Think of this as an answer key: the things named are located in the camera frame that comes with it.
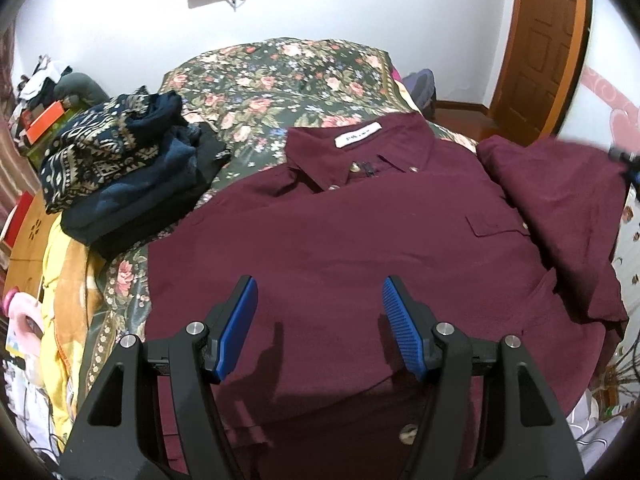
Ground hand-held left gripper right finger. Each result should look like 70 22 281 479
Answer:
382 275 587 480

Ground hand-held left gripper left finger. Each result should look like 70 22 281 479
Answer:
58 275 259 480

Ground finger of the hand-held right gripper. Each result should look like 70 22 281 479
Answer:
608 144 640 188

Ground maroon button-up shirt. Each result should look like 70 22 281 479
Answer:
145 113 630 480

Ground pile of dark patterned clothes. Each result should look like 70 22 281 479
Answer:
61 91 202 246

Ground black folded garment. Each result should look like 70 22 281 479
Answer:
92 122 232 260

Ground wooden door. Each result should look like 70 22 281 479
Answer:
489 0 593 137

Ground yellow orange blanket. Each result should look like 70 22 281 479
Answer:
39 217 108 453

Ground pink round object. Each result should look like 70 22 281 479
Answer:
0 286 43 357

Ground purple bag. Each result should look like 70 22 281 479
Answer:
401 69 437 117

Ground navy patterned folded garment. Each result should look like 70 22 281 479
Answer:
41 86 183 214

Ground floral bedspread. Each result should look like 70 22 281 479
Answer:
75 37 481 411

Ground orange box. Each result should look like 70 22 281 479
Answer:
26 101 66 145

